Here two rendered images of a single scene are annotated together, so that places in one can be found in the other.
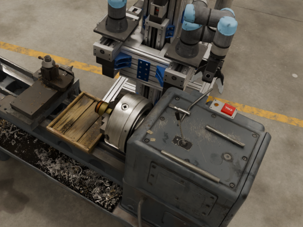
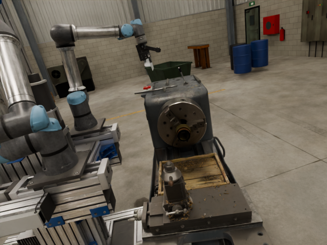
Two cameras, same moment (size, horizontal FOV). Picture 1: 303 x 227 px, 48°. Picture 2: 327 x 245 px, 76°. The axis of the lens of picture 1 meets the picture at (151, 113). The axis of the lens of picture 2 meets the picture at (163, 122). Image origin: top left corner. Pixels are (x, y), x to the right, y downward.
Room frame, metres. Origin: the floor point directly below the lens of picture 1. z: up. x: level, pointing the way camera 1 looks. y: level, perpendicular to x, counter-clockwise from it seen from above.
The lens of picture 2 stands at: (1.66, 1.30, 1.62)
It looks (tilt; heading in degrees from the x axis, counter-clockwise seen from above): 22 degrees down; 252
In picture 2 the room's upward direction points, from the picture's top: 12 degrees counter-clockwise
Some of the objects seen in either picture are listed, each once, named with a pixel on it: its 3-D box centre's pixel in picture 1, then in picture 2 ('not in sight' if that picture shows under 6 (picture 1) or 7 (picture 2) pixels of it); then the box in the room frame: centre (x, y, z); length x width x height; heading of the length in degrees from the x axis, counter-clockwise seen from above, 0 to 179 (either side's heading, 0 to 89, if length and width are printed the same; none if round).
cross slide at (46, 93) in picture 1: (45, 89); (193, 207); (1.40, 0.67, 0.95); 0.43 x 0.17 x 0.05; 158
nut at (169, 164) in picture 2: (47, 57); (169, 165); (1.46, 0.65, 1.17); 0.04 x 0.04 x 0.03
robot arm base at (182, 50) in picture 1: (188, 44); (84, 119); (1.73, -0.16, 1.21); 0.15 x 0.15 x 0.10
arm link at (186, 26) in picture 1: (192, 29); (78, 102); (1.73, -0.16, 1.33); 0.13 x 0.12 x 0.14; 85
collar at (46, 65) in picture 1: (48, 61); (170, 172); (1.46, 0.65, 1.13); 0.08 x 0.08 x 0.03
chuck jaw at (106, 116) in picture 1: (107, 125); (196, 124); (1.10, 0.22, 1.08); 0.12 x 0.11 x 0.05; 158
